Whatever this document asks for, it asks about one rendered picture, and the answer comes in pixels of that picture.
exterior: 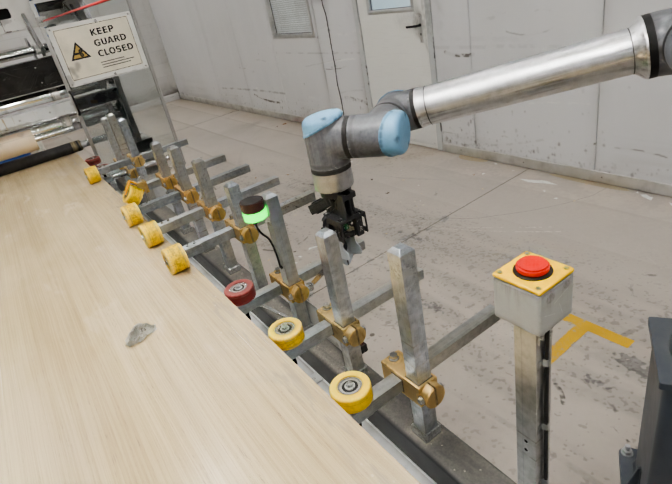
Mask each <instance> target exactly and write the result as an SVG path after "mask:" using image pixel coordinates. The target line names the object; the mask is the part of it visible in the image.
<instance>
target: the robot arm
mask: <svg viewBox="0 0 672 484"><path fill-rule="evenodd" d="M634 74H635V75H638V76H640V77H642V78H644V79H646V80H647V79H652V78H656V77H660V76H667V75H672V8H667V9H662V10H658V11H654V12H651V13H647V14H644V15H640V16H638V17H637V18H636V19H635V20H634V22H633V23H632V24H631V26H630V27H628V28H626V29H622V30H619V31H615V32H612V33H608V34H605V35H601V36H598V37H594V38H591V39H587V40H584V41H580V42H577V43H573V44H570V45H566V46H563V47H559V48H556V49H552V50H549V51H545V52H542V53H538V54H535V55H531V56H528V57H524V58H521V59H517V60H514V61H510V62H507V63H503V64H500V65H496V66H493V67H489V68H486V69H482V70H479V71H475V72H472V73H468V74H465V75H461V76H458V77H454V78H451V79H447V80H443V81H440V82H436V83H433V84H429V85H426V86H422V87H415V88H412V89H408V90H405V91H404V90H393V91H390V92H388V93H386V94H384V95H383V96H382V97H381V98H380V99H379V101H378V102H377V104H376V105H375V107H374V108H373V109H372V110H371V111H370V112H369V113H366V114H356V115H346V116H343V112H342V111H341V110H340V109H337V108H335V109H327V110H323V111H320V112H317V113H314V114H312V115H310V116H308V117H306V118H305V119H304V120H303V122H302V131H303V139H304V141H305V146H306V150H307V155H308V159H309V164H310V168H311V175H312V179H313V183H314V187H315V190H316V191H317V192H319V193H320V194H321V197H322V198H319V199H316V200H314V202H312V203H311V205H309V206H308V208H309V210H310V212H311V214H312V215H314V214H316V213H317V214H319V213H323V212H324V211H325V210H326V213H323V218H322V221H323V227H322V228H321V229H323V228H325V227H326V228H329V229H331V230H333V231H335V232H336V233H337V238H338V242H339V247H340V252H341V257H342V261H343V264H345V265H347V266H348V265H349V264H350V263H351V260H352V257H353V254H362V248H361V246H360V245H359V244H358V243H357V241H356V239H355V235H357V236H361V235H363V234H364V233H365V232H364V230H365V231H367V232H368V231H369V230H368V225H367V219H366V213H365V211H363V210H360V209H358V208H355V207H354V202H353V197H355V196H356V194H355V190H352V189H351V186H352V185H353V183H354V179H353V173H352V168H351V158H367V157H383V156H388V157H394V156H397V155H402V154H404V153H405V152H406V151H407V149H408V147H409V143H410V135H411V131H413V130H417V129H420V128H425V127H426V126H428V125H432V124H436V123H441V122H445V121H449V120H453V119H457V118H461V117H465V116H469V115H473V114H477V113H481V112H485V111H489V110H493V109H497V108H501V107H505V106H509V105H513V104H517V103H521V102H525V101H529V100H533V99H537V98H541V97H545V96H549V95H553V94H557V93H561V92H565V91H569V90H573V89H577V88H581V87H585V86H589V85H593V84H597V83H601V82H605V81H609V80H613V79H617V78H621V77H625V76H629V75H634ZM328 207H329V208H328ZM327 208H328V209H327ZM362 216H363V217H364V219H365V224H366V226H364V225H363V221H362ZM342 243H344V245H343V244H342Z"/></svg>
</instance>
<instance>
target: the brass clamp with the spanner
mask: <svg viewBox="0 0 672 484"><path fill-rule="evenodd" d="M269 276H270V280H271V283H273V282H275V281H276V282H277V283H278V284H279V285H280V286H281V290H282V293H283V294H281V295H283V296H284V297H285V298H286V299H288V300H289V301H290V302H292V303H294V302H297V303H303V301H306V300H307V298H308V297H309V289H308V287H306V286H305V284H304V281H303V280H302V279H300V278H299V279H300V281H298V282H297V283H295V284H293V285H291V286H288V285H287V284H285V283H284V282H283V279H282V276H281V273H279V274H275V271H274V272H272V273H270V274H269Z"/></svg>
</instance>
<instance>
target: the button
mask: <svg viewBox="0 0 672 484"><path fill-rule="evenodd" d="M516 270H517V272H518V273H520V274H521V275H523V276H526V277H541V276H543V275H545V274H547V273H548V272H549V270H550V263H549V262H548V261H547V260H546V259H544V258H543V257H540V256H534V255H530V256H525V257H522V258H520V259H519V260H518V261H517V262H516Z"/></svg>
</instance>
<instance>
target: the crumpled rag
mask: <svg viewBox="0 0 672 484"><path fill-rule="evenodd" d="M155 330H157V328H156V324H153V325H150V324H148V323H145V324H143V323H137V324H136V325H134V326H133V328H132V329H131V331H130V332H129V334H128V336H127V338H126V340H125V342H126V345H127V346H129V347H131V346H134V344H137V343H139V342H141V341H142V340H144V339H145V337H146V336H147V335H149V334H151V333H153V332H154V331H155ZM126 345H125V346H126Z"/></svg>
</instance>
